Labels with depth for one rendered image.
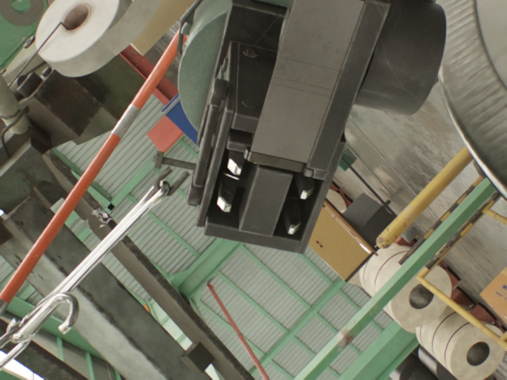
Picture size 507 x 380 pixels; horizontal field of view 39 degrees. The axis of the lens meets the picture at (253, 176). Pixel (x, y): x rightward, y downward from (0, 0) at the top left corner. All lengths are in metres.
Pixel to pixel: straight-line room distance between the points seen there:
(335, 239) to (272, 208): 10.24
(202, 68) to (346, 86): 0.19
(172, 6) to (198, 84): 4.47
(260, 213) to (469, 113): 0.18
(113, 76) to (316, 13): 0.98
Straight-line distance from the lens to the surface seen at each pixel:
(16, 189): 1.19
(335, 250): 10.79
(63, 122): 1.22
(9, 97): 1.13
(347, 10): 0.41
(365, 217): 10.99
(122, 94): 1.36
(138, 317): 1.25
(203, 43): 0.58
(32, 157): 1.18
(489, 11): 0.66
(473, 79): 0.59
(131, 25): 1.10
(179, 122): 9.40
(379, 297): 3.99
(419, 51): 0.45
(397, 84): 0.45
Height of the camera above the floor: 1.46
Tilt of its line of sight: 1 degrees down
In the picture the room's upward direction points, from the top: 136 degrees counter-clockwise
